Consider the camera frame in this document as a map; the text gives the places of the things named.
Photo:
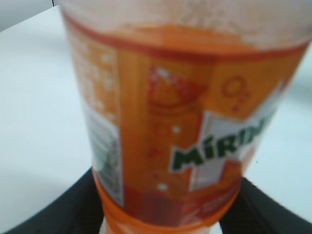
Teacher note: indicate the orange soda plastic bottle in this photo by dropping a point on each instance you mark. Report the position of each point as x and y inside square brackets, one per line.
[177, 95]

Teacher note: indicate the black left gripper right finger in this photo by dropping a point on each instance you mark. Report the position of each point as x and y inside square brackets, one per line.
[254, 212]

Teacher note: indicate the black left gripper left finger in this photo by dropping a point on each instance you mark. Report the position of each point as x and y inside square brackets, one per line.
[77, 211]

